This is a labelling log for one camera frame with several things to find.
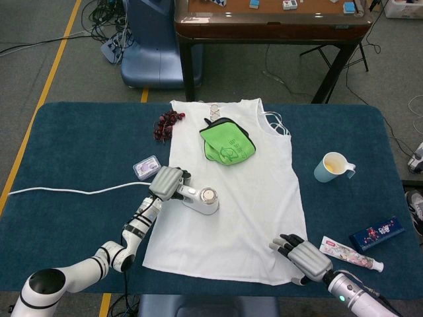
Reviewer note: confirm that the grey sneaker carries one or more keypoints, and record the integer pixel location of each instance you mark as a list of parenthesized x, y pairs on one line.
[(416, 211)]

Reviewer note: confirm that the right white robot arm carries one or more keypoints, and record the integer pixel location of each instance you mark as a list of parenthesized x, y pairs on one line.
[(357, 294)]

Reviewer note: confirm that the light blue mug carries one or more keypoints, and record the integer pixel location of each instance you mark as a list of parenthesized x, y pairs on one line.
[(322, 173)]

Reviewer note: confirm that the blue robot torso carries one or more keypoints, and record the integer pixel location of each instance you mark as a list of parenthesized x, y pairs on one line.
[(208, 307)]

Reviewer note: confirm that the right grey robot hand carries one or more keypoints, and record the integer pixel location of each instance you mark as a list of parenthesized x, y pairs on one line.
[(309, 261)]

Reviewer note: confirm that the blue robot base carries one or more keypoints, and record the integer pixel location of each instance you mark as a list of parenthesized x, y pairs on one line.
[(148, 59)]

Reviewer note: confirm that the blue floor power strip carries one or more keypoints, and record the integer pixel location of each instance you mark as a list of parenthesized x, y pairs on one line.
[(110, 49)]

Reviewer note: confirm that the white storage bin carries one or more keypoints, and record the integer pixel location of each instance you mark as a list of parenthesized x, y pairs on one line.
[(400, 8)]

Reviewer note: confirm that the blue white snake puzzle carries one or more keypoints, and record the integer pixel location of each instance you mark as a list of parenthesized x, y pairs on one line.
[(218, 2)]

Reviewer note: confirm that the grey handheld device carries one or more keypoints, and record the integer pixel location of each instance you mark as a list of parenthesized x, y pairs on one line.
[(416, 162)]

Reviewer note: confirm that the white sleeveless shirt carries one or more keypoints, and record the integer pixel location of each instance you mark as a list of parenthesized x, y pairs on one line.
[(238, 224)]

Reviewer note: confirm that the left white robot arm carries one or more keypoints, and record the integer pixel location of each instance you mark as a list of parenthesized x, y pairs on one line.
[(109, 256)]

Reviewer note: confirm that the white faced mahjong tiles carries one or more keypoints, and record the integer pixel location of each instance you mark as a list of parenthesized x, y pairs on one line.
[(287, 4)]

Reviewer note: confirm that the dark red grape bunch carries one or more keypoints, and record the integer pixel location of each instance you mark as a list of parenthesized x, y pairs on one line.
[(163, 127)]

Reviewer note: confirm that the brown wooden mahjong table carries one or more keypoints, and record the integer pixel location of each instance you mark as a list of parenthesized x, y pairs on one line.
[(264, 29)]

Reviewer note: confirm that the white pink toothpaste tube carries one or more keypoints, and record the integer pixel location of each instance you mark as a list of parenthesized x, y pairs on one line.
[(350, 256)]

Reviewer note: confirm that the green microfiber cloth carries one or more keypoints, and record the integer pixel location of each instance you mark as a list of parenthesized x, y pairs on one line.
[(228, 145)]

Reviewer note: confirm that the dark blue toothpaste box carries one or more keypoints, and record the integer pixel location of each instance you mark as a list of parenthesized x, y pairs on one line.
[(376, 234)]

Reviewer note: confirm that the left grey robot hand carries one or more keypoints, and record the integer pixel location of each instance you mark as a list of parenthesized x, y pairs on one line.
[(167, 183)]

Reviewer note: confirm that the clear purple plastic box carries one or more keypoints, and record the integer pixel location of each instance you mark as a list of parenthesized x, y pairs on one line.
[(147, 167)]

